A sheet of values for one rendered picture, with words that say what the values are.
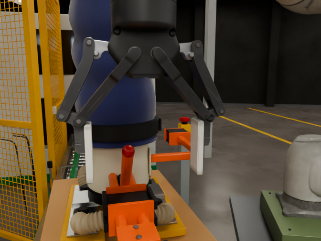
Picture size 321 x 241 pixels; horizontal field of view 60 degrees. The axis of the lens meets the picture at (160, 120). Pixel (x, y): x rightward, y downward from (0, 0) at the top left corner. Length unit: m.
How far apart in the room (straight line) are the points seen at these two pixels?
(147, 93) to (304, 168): 0.63
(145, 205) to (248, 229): 0.70
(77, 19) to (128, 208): 0.43
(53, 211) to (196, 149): 0.60
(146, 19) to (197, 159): 0.18
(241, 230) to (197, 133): 0.84
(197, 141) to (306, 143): 0.76
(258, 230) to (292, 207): 0.15
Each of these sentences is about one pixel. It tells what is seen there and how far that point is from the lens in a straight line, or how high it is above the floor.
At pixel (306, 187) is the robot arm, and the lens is 1.11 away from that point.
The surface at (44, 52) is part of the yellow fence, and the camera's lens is 2.37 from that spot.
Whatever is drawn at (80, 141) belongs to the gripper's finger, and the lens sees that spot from 0.34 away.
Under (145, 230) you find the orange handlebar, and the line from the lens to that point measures 0.46.
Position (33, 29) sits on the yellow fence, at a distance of 1.92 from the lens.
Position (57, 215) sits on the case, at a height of 0.94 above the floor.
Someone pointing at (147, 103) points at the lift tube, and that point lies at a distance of 0.68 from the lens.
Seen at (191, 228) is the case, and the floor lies 0.94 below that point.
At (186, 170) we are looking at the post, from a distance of 1.86.
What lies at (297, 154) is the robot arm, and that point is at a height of 1.05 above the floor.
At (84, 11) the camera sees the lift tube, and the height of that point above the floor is 1.46.
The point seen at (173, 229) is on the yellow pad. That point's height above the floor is 0.96.
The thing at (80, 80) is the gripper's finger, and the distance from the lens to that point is 0.32.
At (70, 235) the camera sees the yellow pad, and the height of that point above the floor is 0.97.
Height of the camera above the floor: 1.33
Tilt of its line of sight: 10 degrees down
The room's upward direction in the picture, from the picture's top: straight up
